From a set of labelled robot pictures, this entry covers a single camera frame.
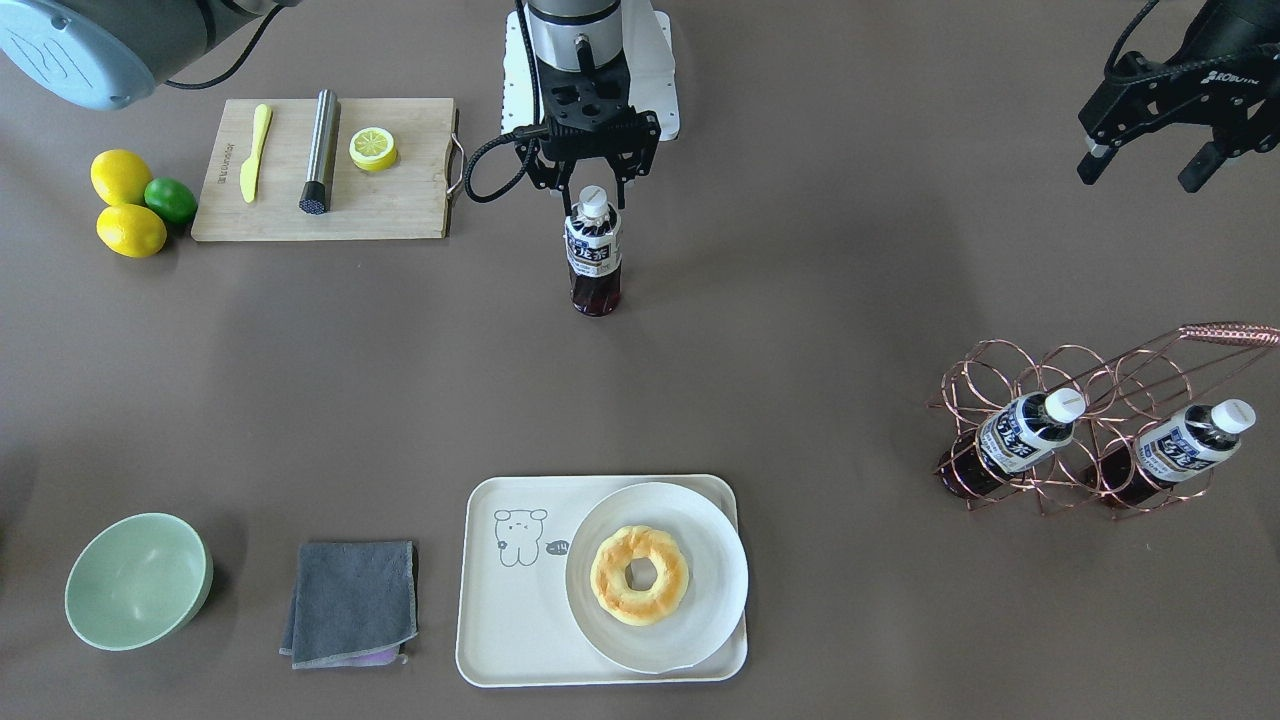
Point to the green lime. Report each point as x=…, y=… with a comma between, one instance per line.
x=171, y=199

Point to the steel muddler black tip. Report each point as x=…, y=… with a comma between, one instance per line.
x=315, y=195

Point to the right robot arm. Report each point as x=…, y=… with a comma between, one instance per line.
x=104, y=55

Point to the folded grey cloth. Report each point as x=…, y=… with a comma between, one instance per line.
x=353, y=604

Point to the white round plate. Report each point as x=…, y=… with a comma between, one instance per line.
x=716, y=597

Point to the yellow plastic knife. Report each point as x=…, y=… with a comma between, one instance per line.
x=249, y=171

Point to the tea bottle of rack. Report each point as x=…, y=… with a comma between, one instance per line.
x=593, y=252

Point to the wooden cutting board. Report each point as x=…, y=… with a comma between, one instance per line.
x=409, y=201

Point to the yellow lemon lower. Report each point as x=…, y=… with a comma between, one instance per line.
x=132, y=231

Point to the beige rabbit serving tray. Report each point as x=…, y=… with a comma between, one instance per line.
x=515, y=628

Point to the yellow lemon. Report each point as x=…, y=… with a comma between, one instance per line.
x=120, y=177
x=132, y=231

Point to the mint green bowl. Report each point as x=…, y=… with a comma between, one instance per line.
x=138, y=581

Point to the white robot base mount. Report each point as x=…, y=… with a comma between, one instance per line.
x=635, y=28

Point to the copper wire bottle rack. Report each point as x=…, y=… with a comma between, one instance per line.
x=1135, y=433

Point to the yellow lemon upper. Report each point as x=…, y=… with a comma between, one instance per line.
x=120, y=177

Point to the tea bottle front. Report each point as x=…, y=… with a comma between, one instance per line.
x=1009, y=443
x=1192, y=441

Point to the glazed ring donut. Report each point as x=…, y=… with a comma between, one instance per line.
x=639, y=575

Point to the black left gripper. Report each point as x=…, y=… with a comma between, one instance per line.
x=1172, y=92

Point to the half lemon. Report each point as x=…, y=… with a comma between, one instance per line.
x=373, y=149

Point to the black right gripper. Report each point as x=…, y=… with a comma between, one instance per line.
x=537, y=167

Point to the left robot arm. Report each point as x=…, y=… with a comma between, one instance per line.
x=1231, y=18

